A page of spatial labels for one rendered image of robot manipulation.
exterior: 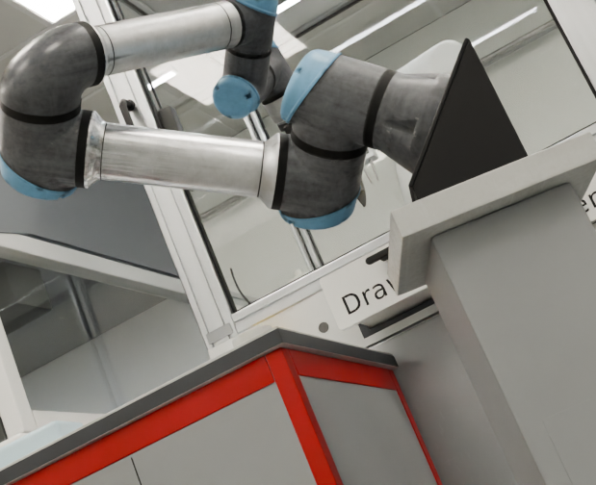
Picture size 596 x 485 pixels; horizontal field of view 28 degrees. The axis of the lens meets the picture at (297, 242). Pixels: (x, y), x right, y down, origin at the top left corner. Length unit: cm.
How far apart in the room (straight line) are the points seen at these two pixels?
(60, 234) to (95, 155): 122
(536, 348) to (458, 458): 83
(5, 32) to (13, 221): 201
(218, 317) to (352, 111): 94
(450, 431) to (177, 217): 75
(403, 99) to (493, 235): 24
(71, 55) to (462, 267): 63
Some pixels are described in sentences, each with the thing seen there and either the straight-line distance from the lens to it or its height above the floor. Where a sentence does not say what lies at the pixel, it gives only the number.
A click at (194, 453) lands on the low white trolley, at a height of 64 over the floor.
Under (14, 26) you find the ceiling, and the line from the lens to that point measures 475.
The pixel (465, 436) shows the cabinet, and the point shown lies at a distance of 235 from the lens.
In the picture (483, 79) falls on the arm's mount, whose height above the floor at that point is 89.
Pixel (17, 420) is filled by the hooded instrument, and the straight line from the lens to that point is 250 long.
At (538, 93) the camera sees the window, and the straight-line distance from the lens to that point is 243.
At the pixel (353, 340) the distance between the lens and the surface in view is 242.
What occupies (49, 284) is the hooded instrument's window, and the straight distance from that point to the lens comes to 288.
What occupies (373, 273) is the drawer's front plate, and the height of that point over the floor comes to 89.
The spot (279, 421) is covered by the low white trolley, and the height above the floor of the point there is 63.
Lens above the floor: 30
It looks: 18 degrees up
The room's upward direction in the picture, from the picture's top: 23 degrees counter-clockwise
